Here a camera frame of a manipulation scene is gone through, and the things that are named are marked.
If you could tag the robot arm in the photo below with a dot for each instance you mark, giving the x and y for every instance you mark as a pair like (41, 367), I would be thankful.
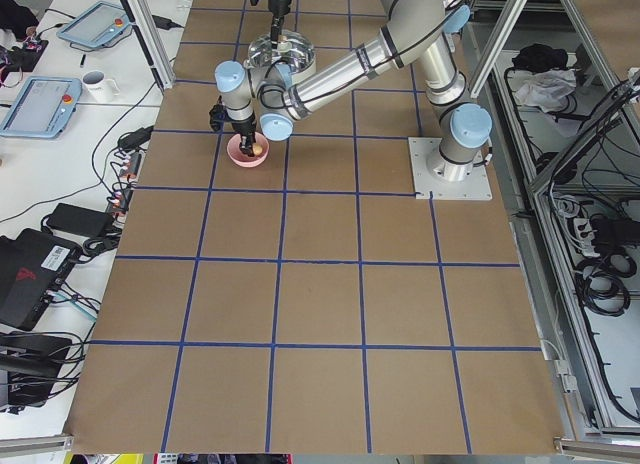
(265, 99)
(279, 9)

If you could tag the teach pendant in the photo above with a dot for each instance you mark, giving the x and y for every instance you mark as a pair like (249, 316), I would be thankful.
(43, 108)
(99, 26)

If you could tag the black power brick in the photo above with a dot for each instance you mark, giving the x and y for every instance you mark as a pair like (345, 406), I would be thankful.
(77, 220)

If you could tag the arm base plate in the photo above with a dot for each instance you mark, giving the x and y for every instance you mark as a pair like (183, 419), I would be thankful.
(437, 179)

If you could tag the white mug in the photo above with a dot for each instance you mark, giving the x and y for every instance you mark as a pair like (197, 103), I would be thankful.
(102, 88)

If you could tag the black device bottom left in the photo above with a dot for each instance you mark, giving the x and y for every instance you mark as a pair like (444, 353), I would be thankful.
(31, 365)

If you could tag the black cloth heap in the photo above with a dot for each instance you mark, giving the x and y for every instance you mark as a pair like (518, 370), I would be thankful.
(539, 58)

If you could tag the glass pot lid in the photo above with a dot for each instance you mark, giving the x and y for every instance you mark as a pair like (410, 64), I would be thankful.
(282, 49)

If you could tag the mint green pot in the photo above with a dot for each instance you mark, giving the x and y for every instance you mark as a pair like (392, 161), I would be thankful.
(305, 66)

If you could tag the aluminium cage frame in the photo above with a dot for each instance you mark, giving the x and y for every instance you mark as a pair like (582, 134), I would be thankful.
(575, 203)

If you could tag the teach pendant far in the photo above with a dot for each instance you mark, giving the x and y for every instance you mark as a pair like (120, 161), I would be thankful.
(99, 26)

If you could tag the teach pendant near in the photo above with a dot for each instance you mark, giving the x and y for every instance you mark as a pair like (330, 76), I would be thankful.
(43, 108)

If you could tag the white cloth heap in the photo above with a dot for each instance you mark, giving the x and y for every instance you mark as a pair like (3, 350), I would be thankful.
(553, 93)

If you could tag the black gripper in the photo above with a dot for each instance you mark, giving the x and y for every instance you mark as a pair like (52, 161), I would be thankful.
(244, 127)
(277, 5)

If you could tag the power strip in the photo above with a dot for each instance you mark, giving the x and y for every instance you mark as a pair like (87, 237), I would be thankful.
(126, 169)

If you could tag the aluminium frame post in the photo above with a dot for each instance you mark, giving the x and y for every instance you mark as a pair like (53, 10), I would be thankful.
(150, 42)

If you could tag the pink bowl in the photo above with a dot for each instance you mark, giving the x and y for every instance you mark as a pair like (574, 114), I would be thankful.
(242, 160)

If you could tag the black power adapter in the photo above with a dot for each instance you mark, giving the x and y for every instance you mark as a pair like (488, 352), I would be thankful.
(164, 23)

